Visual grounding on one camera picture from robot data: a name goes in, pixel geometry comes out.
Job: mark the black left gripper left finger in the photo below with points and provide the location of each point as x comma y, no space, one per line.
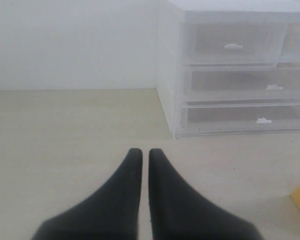
110,213

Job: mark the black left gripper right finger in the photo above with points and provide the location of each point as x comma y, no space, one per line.
179,212

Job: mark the clear bottom wide drawer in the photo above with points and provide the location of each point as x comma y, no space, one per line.
240,118

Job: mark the clear wide drawer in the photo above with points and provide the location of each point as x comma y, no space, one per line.
280,82
240,118

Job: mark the white plastic drawer cabinet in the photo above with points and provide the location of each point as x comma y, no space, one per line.
174,18

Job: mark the clear middle wide drawer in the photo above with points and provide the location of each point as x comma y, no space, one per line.
280,82

